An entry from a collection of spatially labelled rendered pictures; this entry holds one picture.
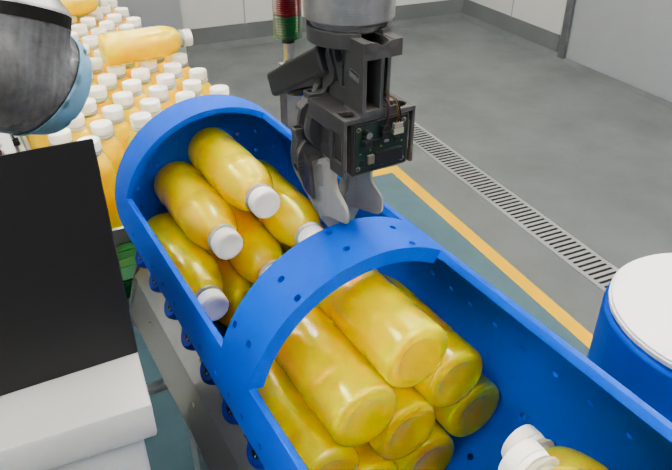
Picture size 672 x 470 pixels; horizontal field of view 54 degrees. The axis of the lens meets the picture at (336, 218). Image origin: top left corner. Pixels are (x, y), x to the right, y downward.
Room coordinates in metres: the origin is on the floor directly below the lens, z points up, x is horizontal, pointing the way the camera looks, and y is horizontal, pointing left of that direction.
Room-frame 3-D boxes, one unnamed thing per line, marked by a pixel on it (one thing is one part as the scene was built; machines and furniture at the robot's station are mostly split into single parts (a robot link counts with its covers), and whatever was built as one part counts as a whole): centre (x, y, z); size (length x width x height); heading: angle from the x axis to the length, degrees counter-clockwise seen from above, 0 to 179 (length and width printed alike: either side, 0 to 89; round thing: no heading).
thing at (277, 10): (1.45, 0.11, 1.23); 0.06 x 0.06 x 0.04
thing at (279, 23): (1.45, 0.11, 1.18); 0.06 x 0.06 x 0.05
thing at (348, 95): (0.53, -0.01, 1.37); 0.09 x 0.08 x 0.12; 30
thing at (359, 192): (0.55, -0.03, 1.27); 0.06 x 0.03 x 0.09; 30
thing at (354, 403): (0.49, 0.02, 1.11); 0.19 x 0.07 x 0.07; 31
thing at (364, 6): (0.54, -0.01, 1.45); 0.08 x 0.08 x 0.05
